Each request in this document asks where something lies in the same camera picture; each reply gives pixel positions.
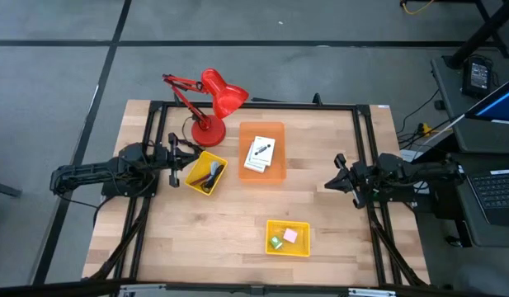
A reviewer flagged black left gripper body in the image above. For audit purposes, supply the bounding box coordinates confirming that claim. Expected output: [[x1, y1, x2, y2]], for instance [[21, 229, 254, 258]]
[[165, 132, 185, 188]]

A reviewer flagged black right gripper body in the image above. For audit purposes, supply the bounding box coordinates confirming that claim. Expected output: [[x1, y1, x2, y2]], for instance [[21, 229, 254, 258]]
[[334, 153, 381, 210]]

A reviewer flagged yellow slotted plastic basket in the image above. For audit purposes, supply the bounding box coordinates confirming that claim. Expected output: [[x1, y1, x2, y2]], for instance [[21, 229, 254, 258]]
[[265, 219, 312, 258], [183, 150, 229, 196]]

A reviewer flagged orange translucent plastic bin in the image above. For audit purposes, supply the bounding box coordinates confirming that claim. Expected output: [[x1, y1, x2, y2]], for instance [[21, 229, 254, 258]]
[[238, 121, 288, 186]]

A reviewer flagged red desk lamp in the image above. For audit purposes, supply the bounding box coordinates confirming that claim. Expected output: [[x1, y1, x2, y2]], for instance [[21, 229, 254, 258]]
[[162, 68, 250, 148]]

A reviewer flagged grey side desk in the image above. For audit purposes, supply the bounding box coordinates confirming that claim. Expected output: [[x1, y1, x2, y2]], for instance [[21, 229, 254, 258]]
[[429, 55, 509, 248]]

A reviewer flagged black laptop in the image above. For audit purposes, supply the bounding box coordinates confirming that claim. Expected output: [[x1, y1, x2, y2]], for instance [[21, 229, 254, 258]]
[[466, 167, 509, 227]]

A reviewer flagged black overhead rig bar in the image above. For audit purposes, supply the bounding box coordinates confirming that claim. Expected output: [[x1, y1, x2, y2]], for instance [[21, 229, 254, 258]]
[[0, 279, 509, 297]]

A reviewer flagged black power adapter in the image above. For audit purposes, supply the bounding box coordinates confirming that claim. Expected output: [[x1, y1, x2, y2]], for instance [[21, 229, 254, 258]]
[[461, 55, 493, 99]]

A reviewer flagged computer monitor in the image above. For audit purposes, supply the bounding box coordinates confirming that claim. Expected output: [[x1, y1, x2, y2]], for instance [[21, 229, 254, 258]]
[[450, 75, 509, 127]]

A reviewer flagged black stand foot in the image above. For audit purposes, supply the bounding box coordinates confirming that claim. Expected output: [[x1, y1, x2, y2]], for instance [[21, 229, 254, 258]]
[[0, 179, 23, 199]]

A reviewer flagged black stand leg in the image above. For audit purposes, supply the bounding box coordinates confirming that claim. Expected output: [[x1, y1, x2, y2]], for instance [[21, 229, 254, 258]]
[[445, 0, 509, 70]]

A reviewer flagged black lamp cord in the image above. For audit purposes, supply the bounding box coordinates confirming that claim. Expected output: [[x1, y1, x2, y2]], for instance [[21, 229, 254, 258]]
[[181, 115, 197, 144]]

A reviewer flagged black floor cable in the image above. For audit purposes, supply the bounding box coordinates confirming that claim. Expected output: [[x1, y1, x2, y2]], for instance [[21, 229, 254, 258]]
[[396, 88, 443, 137]]

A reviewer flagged black metal table frame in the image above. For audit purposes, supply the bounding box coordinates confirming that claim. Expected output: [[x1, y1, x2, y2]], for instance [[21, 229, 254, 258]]
[[82, 100, 431, 290]]

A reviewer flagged yellow cable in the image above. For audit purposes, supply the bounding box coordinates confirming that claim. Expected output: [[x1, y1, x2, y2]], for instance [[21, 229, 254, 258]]
[[400, 0, 437, 17]]

